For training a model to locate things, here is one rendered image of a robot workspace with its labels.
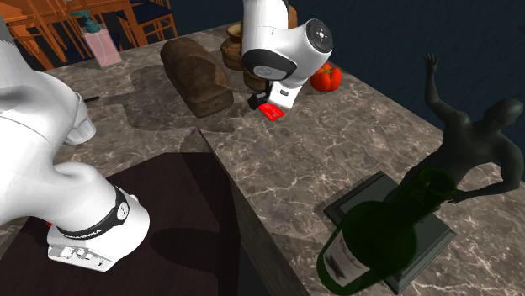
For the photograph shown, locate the pink soap dispenser teal pump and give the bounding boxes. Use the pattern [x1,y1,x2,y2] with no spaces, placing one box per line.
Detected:
[69,9,124,70]

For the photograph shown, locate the brown bread loaf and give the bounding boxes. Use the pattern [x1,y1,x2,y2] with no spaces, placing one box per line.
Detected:
[159,36,236,119]

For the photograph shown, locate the orange wooden chair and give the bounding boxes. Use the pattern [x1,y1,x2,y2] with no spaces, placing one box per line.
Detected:
[116,0,179,47]

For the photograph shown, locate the red flat card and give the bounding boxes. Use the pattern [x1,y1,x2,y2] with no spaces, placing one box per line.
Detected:
[257,102,286,122]

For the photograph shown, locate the red tomato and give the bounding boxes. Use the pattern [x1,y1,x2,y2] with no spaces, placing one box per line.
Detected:
[309,61,343,93]

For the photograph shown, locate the dark grey human figure statue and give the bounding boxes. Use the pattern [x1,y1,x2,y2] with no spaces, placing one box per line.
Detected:
[322,51,525,295]

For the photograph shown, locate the green wine bottle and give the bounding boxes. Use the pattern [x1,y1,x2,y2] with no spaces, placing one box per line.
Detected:
[315,166,459,296]

